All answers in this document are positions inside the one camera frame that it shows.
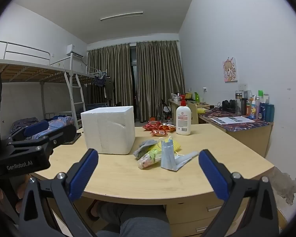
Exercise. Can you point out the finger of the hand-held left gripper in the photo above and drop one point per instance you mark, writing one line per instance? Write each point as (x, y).
(64, 133)
(35, 128)

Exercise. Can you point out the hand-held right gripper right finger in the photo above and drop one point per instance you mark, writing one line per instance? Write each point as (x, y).
(213, 175)

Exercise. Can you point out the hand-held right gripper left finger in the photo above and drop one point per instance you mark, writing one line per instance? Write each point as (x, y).
(85, 175)

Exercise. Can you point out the white foam box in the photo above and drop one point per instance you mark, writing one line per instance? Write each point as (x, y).
(108, 130)

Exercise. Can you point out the blue face mask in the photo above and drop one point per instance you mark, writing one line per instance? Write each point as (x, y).
(168, 156)

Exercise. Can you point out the yellow foam net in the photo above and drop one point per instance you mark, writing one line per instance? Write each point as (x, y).
(174, 146)

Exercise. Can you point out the green tissue packet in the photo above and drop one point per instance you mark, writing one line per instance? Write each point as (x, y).
(148, 159)

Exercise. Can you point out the grey sock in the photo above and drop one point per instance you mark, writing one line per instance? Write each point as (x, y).
(144, 147)

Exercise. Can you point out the blue plaid quilt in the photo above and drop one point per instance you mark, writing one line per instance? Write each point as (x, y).
(56, 124)

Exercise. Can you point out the dark grey clothes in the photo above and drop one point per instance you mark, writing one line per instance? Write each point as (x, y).
(24, 123)

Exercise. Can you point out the white bed ladder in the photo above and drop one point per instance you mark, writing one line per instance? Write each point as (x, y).
(76, 103)

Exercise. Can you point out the person's foot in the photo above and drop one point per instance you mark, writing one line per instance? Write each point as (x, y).
(93, 209)

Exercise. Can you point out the wooden drawer unit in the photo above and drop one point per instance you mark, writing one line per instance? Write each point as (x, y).
(187, 212)

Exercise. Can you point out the white paper sheets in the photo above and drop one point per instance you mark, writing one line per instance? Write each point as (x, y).
(233, 119)

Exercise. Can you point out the printed desk mat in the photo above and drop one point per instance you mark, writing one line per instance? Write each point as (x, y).
(217, 114)

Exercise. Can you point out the white lotion pump bottle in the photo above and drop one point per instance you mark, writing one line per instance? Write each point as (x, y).
(183, 122)

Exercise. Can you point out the hanging dark clothes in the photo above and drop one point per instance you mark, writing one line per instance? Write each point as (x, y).
(103, 84)

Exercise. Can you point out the wooden smiley chair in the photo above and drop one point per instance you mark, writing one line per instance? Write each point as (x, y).
(193, 114)

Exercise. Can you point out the orange snack packet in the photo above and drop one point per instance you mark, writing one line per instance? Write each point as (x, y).
(168, 127)

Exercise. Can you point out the yellow bag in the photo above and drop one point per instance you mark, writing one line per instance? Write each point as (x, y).
(201, 110)

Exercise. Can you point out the small red snack packet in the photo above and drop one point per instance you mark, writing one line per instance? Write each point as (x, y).
(159, 132)

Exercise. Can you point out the black headphones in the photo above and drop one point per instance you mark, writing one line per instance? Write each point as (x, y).
(229, 105)

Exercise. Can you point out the person's leg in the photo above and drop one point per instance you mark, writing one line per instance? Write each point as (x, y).
(138, 223)

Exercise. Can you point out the brown curtain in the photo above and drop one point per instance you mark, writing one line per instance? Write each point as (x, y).
(111, 79)
(157, 79)

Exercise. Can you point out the wooden desk with drawers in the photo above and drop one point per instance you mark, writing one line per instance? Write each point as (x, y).
(174, 107)

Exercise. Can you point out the large red snack packet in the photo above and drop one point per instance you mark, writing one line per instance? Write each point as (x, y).
(151, 126)

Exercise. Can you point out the black folding stand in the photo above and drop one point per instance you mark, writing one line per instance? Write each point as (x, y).
(165, 111)

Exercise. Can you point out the row of toiletry bottles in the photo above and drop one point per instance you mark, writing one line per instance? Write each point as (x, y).
(259, 108)

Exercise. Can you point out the white air conditioner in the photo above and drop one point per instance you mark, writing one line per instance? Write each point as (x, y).
(75, 50)

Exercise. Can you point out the white kettle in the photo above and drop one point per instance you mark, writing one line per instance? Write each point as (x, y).
(175, 96)

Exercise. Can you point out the ceiling tube light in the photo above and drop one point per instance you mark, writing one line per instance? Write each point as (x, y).
(122, 16)

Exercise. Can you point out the double white wall socket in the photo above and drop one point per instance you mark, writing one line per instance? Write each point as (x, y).
(242, 86)

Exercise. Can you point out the cartoon wall poster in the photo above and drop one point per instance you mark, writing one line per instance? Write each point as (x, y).
(230, 69)

